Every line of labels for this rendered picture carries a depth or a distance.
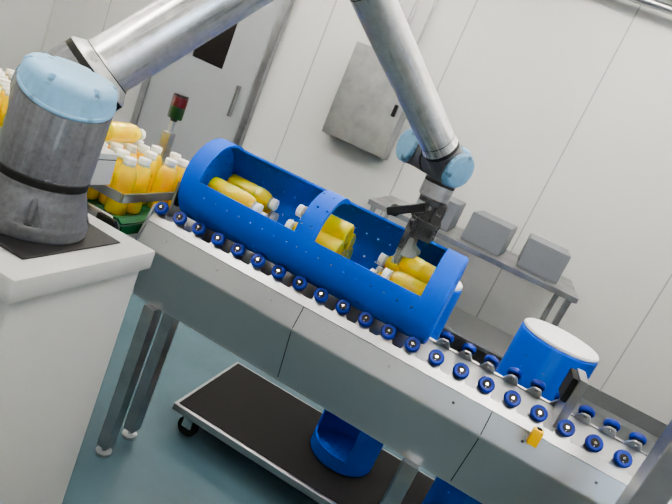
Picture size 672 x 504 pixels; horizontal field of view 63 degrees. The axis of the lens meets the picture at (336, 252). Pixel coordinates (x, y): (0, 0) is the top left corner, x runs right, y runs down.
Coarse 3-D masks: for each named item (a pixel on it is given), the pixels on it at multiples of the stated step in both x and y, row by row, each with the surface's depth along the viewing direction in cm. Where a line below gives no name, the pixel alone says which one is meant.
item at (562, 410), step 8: (568, 376) 153; (576, 376) 150; (584, 376) 150; (568, 384) 149; (576, 384) 148; (584, 384) 146; (560, 392) 153; (568, 392) 148; (576, 392) 147; (560, 400) 149; (568, 400) 148; (576, 400) 147; (560, 408) 151; (568, 408) 148; (552, 416) 155; (560, 416) 149; (568, 416) 149; (552, 424) 151
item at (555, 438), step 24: (192, 240) 173; (240, 264) 169; (288, 288) 165; (336, 312) 161; (360, 336) 158; (408, 360) 154; (456, 384) 151; (504, 408) 148; (552, 432) 145; (576, 456) 142; (624, 480) 139
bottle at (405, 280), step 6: (390, 276) 158; (396, 276) 157; (402, 276) 156; (408, 276) 157; (396, 282) 156; (402, 282) 155; (408, 282) 155; (414, 282) 155; (420, 282) 156; (408, 288) 155; (414, 288) 154; (420, 288) 154; (420, 294) 154
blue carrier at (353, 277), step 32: (192, 160) 168; (224, 160) 185; (256, 160) 183; (192, 192) 168; (288, 192) 186; (320, 192) 177; (224, 224) 168; (256, 224) 162; (320, 224) 157; (384, 224) 172; (288, 256) 161; (320, 256) 157; (352, 256) 182; (448, 256) 153; (352, 288) 156; (384, 288) 151; (448, 288) 147; (384, 320) 158; (416, 320) 151
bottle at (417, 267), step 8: (400, 256) 162; (416, 256) 161; (400, 264) 161; (408, 264) 159; (416, 264) 159; (424, 264) 159; (408, 272) 160; (416, 272) 158; (424, 272) 158; (432, 272) 158; (424, 280) 158
